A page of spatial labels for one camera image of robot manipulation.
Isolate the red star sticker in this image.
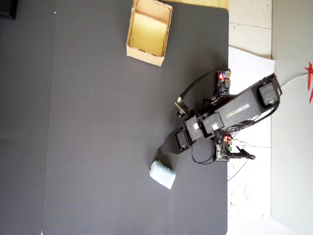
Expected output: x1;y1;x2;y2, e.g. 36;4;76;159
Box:
303;61;313;105

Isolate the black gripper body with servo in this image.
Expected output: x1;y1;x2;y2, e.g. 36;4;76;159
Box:
175;114;206;151

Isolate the black flat ribbon cable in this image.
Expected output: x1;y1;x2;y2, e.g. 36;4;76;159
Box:
179;70;220;103

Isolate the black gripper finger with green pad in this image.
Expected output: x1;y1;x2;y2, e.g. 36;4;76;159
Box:
158;131;181;155

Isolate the thin black loop cable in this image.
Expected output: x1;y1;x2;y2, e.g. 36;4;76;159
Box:
190;141;219;165

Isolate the white paper sheet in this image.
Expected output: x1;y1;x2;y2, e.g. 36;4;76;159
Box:
226;46;276;235

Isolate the black barrel power plug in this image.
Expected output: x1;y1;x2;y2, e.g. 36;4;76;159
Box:
228;145;256;161

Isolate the light blue yarn block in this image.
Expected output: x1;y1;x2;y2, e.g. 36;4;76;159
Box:
148;159;177;190

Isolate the open cardboard box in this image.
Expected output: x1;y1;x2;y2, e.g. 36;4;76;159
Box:
125;0;174;68

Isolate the blue circuit board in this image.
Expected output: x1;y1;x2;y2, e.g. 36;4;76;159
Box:
216;70;232;96

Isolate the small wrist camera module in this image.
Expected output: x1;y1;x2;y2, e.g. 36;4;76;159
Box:
174;96;193;118

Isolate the black textured table mat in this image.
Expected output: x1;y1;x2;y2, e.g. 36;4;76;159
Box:
0;0;230;235

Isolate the grey flat board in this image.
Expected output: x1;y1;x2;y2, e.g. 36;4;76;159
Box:
269;0;313;235

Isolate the black rectangular box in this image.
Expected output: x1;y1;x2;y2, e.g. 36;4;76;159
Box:
0;0;19;21

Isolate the black motor controller board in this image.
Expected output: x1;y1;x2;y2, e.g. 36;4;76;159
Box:
214;134;235;163

